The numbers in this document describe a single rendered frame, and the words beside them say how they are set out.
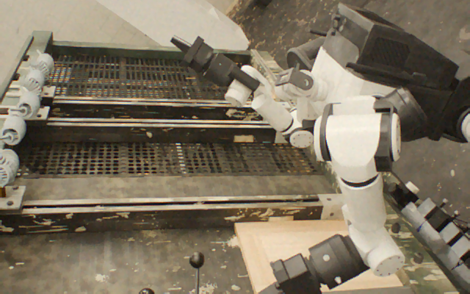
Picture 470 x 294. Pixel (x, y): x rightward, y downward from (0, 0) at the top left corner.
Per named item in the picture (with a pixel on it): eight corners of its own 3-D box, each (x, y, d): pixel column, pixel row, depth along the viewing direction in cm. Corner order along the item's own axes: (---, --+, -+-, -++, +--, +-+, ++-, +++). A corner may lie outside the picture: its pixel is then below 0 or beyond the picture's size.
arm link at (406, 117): (417, 123, 94) (421, 126, 107) (392, 84, 96) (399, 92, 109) (365, 154, 98) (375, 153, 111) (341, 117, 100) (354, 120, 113)
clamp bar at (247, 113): (290, 123, 218) (299, 73, 207) (2, 119, 190) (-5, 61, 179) (283, 114, 226) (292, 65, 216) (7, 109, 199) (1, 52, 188)
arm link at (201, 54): (203, 28, 149) (235, 50, 151) (190, 47, 156) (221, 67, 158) (186, 53, 141) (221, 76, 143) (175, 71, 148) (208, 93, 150)
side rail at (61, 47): (249, 72, 290) (251, 54, 285) (52, 64, 264) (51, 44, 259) (245, 67, 297) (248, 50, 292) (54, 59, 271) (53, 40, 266)
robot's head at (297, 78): (305, 80, 126) (280, 67, 124) (322, 76, 118) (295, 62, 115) (297, 102, 125) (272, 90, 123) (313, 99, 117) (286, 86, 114)
